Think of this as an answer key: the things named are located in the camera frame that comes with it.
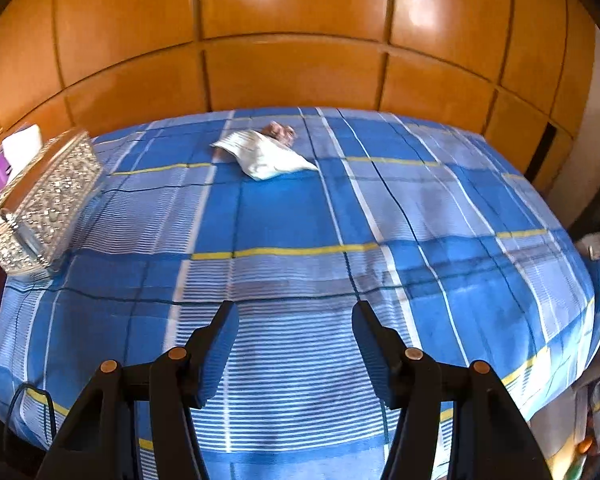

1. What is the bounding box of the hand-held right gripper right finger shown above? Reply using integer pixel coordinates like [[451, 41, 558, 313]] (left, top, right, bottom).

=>
[[351, 301, 553, 480]]

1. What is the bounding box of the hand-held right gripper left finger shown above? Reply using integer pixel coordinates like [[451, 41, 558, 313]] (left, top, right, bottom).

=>
[[36, 300, 241, 480]]

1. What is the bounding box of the white grey sock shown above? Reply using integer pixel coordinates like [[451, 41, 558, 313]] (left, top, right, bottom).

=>
[[210, 129, 320, 181]]

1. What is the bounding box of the brown patterned sock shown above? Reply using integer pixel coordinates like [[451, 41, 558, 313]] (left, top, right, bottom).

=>
[[260, 121, 298, 148]]

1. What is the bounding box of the blue plaid bed sheet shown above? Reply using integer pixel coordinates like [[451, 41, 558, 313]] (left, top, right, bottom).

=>
[[0, 106, 600, 480]]

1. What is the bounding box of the grey cloth pile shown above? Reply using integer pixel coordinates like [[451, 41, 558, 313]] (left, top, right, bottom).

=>
[[570, 370, 600, 480]]

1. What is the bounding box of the white cloth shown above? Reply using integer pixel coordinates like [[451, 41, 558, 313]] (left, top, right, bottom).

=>
[[1, 124, 43, 171]]

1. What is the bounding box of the wooden wardrobe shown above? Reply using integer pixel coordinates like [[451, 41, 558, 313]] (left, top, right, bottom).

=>
[[0, 0, 598, 196]]

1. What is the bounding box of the black cable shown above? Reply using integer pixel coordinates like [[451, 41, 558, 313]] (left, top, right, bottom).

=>
[[5, 382, 57, 453]]

